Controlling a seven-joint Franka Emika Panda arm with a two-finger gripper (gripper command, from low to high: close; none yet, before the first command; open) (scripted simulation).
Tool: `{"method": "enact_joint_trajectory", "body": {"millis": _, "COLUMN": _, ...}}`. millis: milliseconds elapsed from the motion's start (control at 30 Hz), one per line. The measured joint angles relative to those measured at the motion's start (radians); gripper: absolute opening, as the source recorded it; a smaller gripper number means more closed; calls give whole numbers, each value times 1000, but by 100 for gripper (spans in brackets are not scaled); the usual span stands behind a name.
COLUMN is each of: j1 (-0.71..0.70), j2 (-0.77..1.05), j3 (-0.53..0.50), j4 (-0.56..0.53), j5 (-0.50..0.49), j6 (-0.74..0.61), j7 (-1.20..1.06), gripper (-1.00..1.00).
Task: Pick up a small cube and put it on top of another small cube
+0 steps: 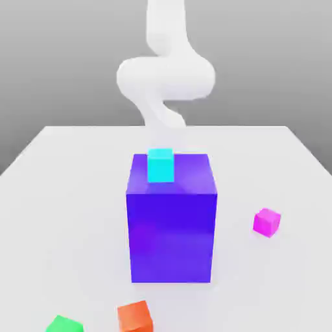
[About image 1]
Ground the small cyan cube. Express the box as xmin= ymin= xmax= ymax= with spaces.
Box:
xmin=147 ymin=148 xmax=175 ymax=184

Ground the small magenta cube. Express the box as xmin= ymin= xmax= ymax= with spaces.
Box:
xmin=252 ymin=207 xmax=282 ymax=239

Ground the small orange cube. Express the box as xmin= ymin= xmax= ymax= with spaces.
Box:
xmin=117 ymin=300 xmax=154 ymax=332

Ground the small green cube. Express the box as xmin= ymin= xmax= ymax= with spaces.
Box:
xmin=45 ymin=314 xmax=85 ymax=332

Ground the large purple box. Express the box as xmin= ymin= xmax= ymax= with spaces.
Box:
xmin=125 ymin=152 xmax=219 ymax=284

